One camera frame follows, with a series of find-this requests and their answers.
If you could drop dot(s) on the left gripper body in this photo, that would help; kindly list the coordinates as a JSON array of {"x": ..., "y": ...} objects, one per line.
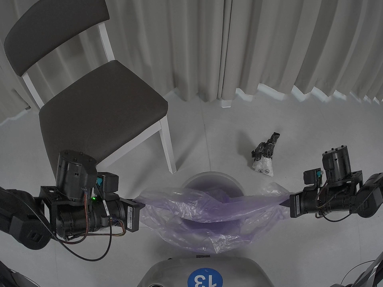
[{"x": 110, "y": 214}]

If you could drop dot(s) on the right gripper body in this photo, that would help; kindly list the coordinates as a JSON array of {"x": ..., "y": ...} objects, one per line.
[{"x": 299, "y": 205}]

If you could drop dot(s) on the purple plastic bag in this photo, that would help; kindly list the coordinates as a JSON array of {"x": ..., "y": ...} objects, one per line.
[{"x": 209, "y": 208}]

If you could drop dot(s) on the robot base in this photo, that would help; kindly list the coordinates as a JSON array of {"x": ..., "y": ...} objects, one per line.
[{"x": 173, "y": 270}]

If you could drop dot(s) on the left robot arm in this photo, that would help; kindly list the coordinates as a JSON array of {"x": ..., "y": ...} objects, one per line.
[{"x": 74, "y": 175}]

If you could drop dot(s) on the crumpled black plastic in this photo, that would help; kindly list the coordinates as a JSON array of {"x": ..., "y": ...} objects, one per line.
[{"x": 264, "y": 149}]

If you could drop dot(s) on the white trash bin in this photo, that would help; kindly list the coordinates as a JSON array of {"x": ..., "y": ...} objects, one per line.
[{"x": 209, "y": 178}]

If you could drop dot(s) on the white printed wrapper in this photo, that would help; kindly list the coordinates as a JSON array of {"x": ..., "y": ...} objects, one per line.
[{"x": 264, "y": 167}]

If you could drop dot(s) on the grey padded white chair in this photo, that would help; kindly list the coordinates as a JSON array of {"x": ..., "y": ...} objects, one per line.
[{"x": 98, "y": 106}]

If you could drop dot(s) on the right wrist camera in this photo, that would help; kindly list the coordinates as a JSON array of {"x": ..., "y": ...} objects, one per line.
[{"x": 311, "y": 178}]

